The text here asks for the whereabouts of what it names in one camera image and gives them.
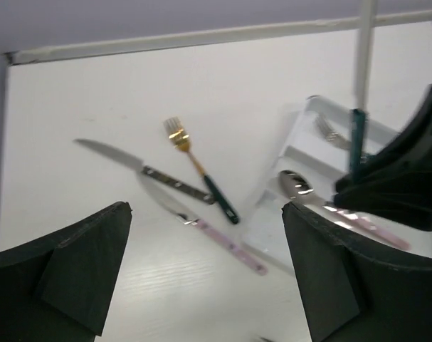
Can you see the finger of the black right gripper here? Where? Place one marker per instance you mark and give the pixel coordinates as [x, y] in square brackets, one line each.
[396, 183]

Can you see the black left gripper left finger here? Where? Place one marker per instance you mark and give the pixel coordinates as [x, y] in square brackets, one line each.
[59, 287]

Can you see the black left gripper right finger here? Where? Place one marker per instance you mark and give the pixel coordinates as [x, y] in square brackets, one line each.
[354, 288]

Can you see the teal handled knife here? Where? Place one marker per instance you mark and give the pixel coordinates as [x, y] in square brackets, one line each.
[361, 84]

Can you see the pink handled spoon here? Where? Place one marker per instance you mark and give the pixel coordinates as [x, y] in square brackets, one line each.
[298, 189]

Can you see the pink handled knife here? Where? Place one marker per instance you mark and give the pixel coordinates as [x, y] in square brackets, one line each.
[187, 217]

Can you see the dark marbled handled knife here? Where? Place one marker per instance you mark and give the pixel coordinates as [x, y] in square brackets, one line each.
[136, 164]

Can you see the white cutlery tray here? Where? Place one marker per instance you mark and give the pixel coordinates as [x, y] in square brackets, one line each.
[305, 169]

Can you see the teal handled fork in tray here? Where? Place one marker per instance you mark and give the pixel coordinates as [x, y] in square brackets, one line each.
[331, 135]

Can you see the gold fork green handle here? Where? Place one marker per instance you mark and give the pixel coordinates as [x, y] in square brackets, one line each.
[180, 138]

